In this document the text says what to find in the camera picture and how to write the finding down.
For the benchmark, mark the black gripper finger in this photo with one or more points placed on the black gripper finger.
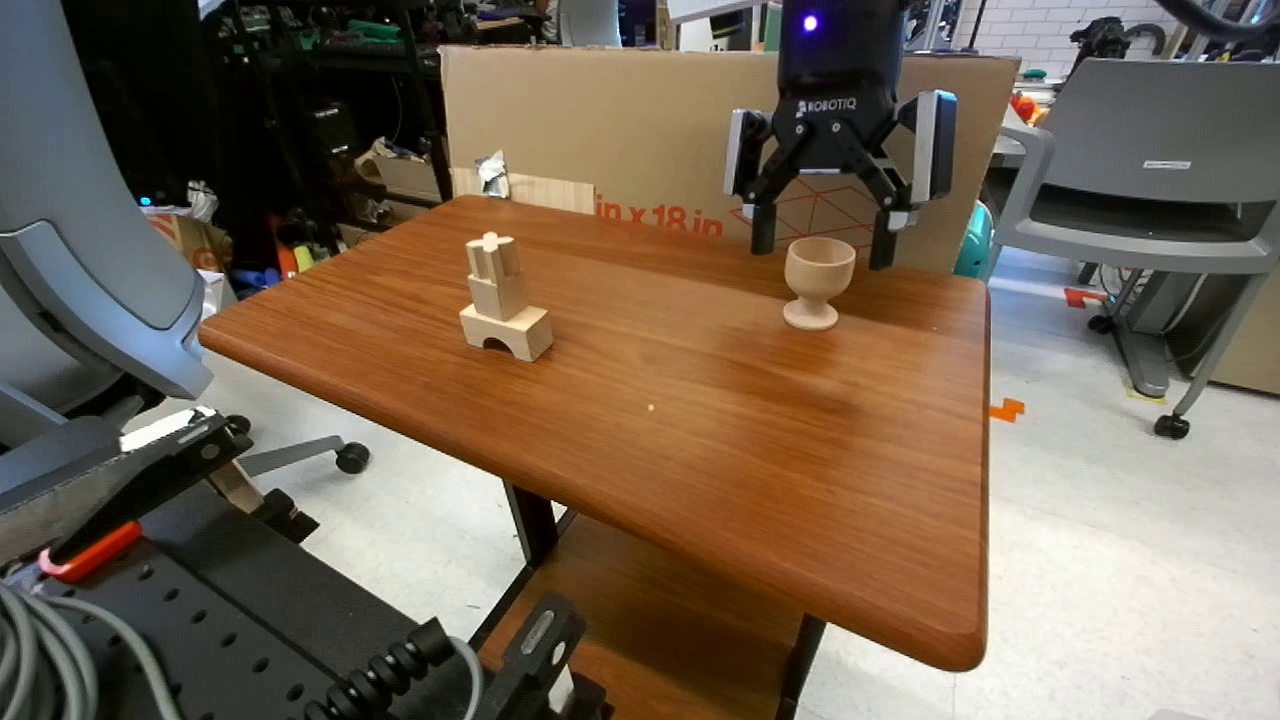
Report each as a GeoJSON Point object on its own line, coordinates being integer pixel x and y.
{"type": "Point", "coordinates": [885, 232]}
{"type": "Point", "coordinates": [761, 223]}

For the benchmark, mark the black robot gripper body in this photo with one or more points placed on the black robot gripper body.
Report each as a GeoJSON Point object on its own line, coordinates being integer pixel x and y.
{"type": "Point", "coordinates": [842, 74]}

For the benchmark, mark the wooden wine cup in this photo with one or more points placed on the wooden wine cup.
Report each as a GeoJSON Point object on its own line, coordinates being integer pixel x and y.
{"type": "Point", "coordinates": [818, 264]}

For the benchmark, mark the teal round object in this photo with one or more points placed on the teal round object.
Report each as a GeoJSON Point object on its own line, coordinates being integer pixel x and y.
{"type": "Point", "coordinates": [977, 244]}

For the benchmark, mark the large cardboard sheet red print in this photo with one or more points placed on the large cardboard sheet red print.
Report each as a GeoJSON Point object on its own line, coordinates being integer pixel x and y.
{"type": "Point", "coordinates": [612, 122]}

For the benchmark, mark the wooden arch block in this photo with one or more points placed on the wooden arch block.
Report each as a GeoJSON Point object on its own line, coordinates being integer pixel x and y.
{"type": "Point", "coordinates": [527, 332]}

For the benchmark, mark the black bag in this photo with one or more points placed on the black bag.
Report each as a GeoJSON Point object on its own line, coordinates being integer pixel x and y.
{"type": "Point", "coordinates": [1107, 43]}

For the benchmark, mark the notched wooden block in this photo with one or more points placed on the notched wooden block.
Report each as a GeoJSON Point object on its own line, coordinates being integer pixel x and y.
{"type": "Point", "coordinates": [490, 259]}

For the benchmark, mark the wooden cube block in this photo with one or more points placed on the wooden cube block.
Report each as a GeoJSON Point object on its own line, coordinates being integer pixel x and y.
{"type": "Point", "coordinates": [492, 303]}

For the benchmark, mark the grey office chair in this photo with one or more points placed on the grey office chair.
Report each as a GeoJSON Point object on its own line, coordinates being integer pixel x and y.
{"type": "Point", "coordinates": [65, 201]}
{"type": "Point", "coordinates": [1160, 134]}

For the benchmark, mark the open cardboard box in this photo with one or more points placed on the open cardboard box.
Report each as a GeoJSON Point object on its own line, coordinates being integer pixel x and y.
{"type": "Point", "coordinates": [403, 170]}

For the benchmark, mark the black table leg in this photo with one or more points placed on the black table leg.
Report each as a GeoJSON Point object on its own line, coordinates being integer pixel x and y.
{"type": "Point", "coordinates": [535, 524]}

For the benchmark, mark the wooden table lower shelf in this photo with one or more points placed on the wooden table lower shelf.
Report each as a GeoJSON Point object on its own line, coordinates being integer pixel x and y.
{"type": "Point", "coordinates": [664, 612]}

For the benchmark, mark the black cluttered shelf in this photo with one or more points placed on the black cluttered shelf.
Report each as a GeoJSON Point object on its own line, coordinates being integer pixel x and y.
{"type": "Point", "coordinates": [265, 106]}

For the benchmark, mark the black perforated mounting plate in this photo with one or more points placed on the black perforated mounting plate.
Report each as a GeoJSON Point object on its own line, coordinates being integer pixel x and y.
{"type": "Point", "coordinates": [224, 625]}

